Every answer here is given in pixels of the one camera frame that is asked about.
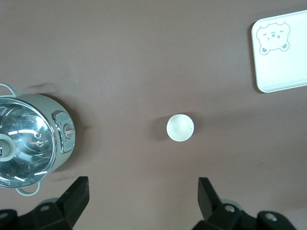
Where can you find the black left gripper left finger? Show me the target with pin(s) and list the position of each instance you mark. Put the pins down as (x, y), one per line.
(76, 198)

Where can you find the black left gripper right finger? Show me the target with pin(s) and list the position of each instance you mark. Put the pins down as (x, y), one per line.
(208, 201)

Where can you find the white IKEA cup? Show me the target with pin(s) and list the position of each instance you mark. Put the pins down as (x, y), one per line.
(180, 128)

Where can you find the cream tray with bear print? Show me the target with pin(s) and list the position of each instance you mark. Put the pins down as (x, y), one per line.
(278, 64)

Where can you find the glass pot lid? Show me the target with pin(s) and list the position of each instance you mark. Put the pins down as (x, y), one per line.
(24, 119)

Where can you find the grey-green electric cooking pot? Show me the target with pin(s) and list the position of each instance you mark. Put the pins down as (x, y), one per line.
(48, 101)

